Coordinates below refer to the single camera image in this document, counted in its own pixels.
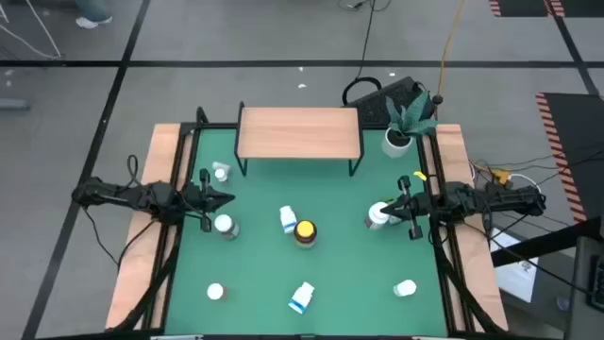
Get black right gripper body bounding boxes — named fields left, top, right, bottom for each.
left=398, top=175, right=431, bottom=241

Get large white bottle blue label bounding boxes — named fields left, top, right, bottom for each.
left=287, top=280, right=316, bottom=315

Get white round plant pot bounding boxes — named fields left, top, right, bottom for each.
left=380, top=127, right=414, bottom=160

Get person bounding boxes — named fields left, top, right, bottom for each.
left=74, top=0, right=114, bottom=30

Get orange pill bottle white cap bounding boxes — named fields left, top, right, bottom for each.
left=206, top=281, right=227, bottom=302

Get wooden shelf black metal frame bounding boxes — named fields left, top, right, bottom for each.
left=234, top=101, right=365, bottom=179

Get white bottle maroon label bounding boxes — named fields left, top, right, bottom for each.
left=363, top=201, right=392, bottom=231

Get black desk edge bar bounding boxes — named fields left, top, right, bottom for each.
left=490, top=216, right=604, bottom=268

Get amber bottle yellow cap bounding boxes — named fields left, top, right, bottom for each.
left=293, top=219, right=318, bottom=249

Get yellow cable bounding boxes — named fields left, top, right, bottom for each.
left=434, top=0, right=468, bottom=105

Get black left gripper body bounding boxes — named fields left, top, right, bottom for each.
left=182, top=167, right=213, bottom=233

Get white thin floor cable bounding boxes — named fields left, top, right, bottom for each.
left=0, top=0, right=65, bottom=60

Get black floor cable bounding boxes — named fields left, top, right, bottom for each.
left=337, top=0, right=393, bottom=108

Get white paper sheet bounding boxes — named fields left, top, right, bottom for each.
left=488, top=228, right=540, bottom=303

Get small white bottle blue label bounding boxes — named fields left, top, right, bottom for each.
left=278, top=205, right=298, bottom=235

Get green table mat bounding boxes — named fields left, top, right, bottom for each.
left=163, top=127, right=448, bottom=337

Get yellow power plug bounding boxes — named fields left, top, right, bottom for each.
left=471, top=160, right=513, bottom=186

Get green snake plant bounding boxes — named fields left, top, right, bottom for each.
left=385, top=90, right=439, bottom=138

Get grey flat floor object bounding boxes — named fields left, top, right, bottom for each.
left=0, top=97, right=30, bottom=112

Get grey cabinet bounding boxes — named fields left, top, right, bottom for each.
left=563, top=235, right=604, bottom=340

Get small translucent white bottle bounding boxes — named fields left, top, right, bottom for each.
left=210, top=161, right=232, bottom=184

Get black keyboard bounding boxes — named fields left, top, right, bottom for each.
left=351, top=76, right=438, bottom=129

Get black mat striped edge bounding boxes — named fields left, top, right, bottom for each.
left=489, top=0, right=604, bottom=19
left=535, top=92, right=604, bottom=223

